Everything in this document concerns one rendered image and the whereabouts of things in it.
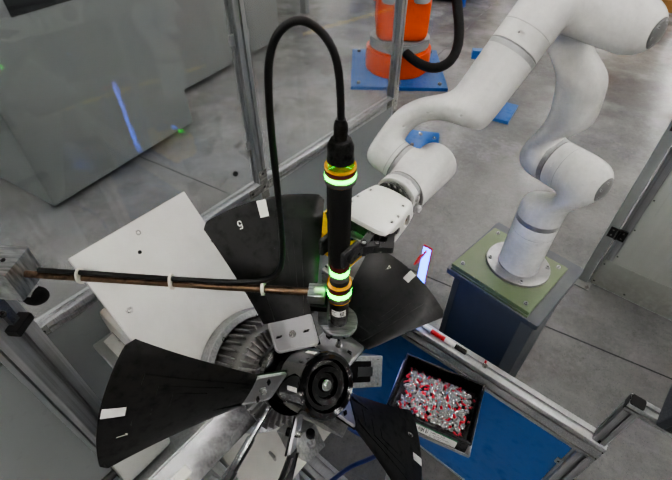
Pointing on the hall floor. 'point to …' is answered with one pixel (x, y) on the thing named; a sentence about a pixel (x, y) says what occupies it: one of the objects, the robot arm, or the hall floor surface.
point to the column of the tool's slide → (50, 378)
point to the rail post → (570, 467)
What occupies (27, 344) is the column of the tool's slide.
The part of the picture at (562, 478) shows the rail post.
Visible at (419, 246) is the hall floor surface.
